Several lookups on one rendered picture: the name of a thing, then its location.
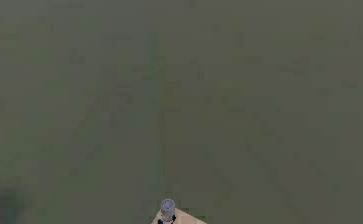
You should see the round pale grey blue package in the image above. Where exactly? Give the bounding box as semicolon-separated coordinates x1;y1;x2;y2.
160;198;177;223

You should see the light tan wooden table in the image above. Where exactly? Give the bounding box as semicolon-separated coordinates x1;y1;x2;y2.
151;207;209;224

